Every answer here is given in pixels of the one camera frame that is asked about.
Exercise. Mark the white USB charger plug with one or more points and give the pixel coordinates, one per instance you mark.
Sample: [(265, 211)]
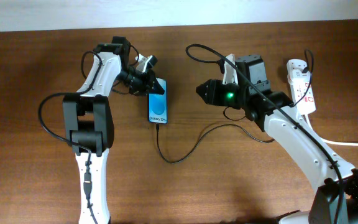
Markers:
[(299, 76)]

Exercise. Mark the white power strip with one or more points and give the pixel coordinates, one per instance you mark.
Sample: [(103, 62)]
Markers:
[(301, 93)]

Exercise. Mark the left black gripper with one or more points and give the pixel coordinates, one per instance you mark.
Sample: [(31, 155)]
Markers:
[(145, 88)]

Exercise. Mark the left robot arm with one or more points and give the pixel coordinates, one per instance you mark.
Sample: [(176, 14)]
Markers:
[(88, 119)]

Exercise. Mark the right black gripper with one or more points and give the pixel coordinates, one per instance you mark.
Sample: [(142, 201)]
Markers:
[(212, 91)]

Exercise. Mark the blue Samsung Galaxy smartphone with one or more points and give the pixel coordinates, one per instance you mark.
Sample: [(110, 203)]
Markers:
[(158, 105)]

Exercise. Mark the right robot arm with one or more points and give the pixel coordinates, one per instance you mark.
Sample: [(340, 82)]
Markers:
[(333, 179)]

